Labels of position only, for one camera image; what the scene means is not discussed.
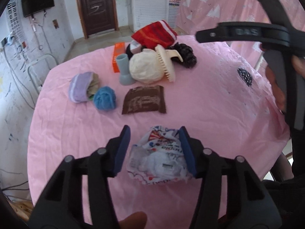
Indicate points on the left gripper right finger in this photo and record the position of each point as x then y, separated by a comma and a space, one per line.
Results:
231, 194

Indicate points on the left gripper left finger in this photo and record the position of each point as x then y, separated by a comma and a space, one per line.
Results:
60, 203

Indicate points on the white plastic wrapper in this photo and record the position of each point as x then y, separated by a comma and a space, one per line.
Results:
158, 158

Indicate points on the blue knitted ball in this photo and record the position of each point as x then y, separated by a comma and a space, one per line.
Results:
105, 99

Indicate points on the cream plastic comb brush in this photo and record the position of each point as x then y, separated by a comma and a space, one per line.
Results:
164, 57

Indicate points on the brown snack wrapper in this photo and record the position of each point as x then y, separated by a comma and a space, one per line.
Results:
144, 99

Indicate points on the right hand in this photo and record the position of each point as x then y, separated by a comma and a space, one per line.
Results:
280, 99

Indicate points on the pink bed sheet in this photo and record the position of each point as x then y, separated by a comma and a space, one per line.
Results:
222, 101

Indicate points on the pink tree pattern curtain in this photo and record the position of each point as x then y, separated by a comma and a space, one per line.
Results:
197, 15

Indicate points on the black curly hair piece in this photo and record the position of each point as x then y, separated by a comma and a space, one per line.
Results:
189, 60

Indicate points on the purple folded towel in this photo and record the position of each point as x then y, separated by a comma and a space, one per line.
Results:
83, 87

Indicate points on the red striped cloth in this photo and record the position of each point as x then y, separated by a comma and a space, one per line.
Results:
157, 33

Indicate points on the white metal chair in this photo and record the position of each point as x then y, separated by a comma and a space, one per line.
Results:
37, 69

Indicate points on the white wardrobe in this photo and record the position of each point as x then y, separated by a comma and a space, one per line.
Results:
146, 12

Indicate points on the grey plastic cup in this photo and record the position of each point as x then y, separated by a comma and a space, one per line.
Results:
125, 77

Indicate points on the dark brown door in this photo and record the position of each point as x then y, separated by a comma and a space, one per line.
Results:
97, 16

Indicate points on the eye chart poster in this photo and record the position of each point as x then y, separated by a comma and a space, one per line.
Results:
14, 20

